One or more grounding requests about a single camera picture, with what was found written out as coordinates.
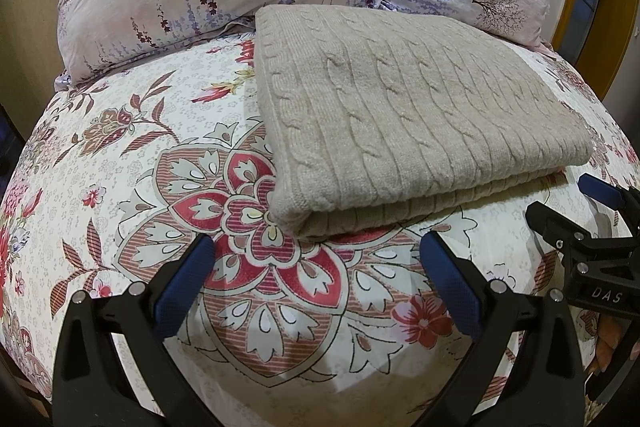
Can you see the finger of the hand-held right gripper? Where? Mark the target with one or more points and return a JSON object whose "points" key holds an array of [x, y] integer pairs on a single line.
{"points": [[555, 224], [600, 189]]}

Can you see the person's right hand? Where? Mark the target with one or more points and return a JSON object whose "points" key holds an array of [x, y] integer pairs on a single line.
{"points": [[607, 339]]}

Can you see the floral bed sheet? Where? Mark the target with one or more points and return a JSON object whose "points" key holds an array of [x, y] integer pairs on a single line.
{"points": [[100, 157]]}

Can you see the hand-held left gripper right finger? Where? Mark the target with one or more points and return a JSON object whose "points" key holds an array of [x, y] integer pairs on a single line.
{"points": [[450, 279]]}

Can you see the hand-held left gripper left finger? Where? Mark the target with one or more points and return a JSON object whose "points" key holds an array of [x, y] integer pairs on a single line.
{"points": [[184, 279]]}

